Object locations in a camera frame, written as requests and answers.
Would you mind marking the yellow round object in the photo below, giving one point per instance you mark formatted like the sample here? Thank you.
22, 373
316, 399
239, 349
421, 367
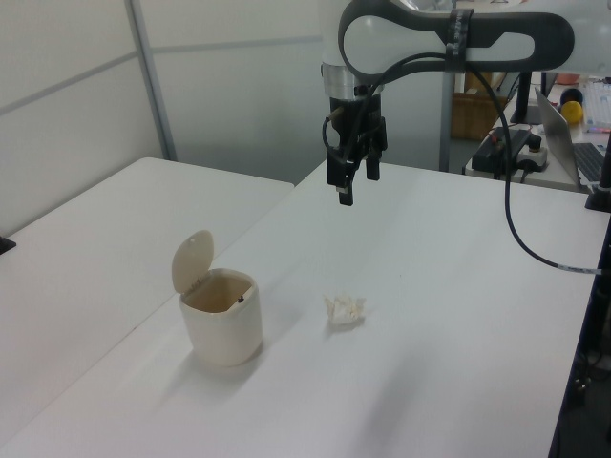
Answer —
572, 113

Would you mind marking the black power box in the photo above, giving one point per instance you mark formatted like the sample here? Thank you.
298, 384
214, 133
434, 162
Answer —
491, 152

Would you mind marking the grey partition post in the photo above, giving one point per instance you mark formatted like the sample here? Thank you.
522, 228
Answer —
155, 95

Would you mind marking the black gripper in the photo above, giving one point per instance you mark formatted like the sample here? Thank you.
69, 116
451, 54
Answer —
370, 110

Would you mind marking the black monitor stand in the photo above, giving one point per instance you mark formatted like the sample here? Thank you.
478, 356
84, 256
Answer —
524, 102

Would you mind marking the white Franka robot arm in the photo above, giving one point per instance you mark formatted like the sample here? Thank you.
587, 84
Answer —
487, 33

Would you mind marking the white paper trash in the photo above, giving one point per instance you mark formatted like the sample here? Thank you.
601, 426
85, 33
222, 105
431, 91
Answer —
344, 312

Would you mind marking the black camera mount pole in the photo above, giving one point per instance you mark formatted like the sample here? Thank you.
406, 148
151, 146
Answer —
587, 362

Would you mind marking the black table clamp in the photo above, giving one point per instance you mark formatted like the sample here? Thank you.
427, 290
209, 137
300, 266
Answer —
6, 244

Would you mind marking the white keyboard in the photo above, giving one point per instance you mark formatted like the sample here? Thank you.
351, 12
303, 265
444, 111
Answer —
599, 102

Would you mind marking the small cream bin with lid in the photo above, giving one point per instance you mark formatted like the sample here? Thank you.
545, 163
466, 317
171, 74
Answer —
224, 329

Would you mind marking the black clamp stand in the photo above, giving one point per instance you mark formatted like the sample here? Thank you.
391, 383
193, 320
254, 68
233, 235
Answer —
605, 191

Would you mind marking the silver laptop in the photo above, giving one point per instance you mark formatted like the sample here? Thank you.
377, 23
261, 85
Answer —
558, 138

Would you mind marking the grey emergency stop button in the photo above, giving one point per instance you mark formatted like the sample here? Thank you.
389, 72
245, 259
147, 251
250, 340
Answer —
535, 155

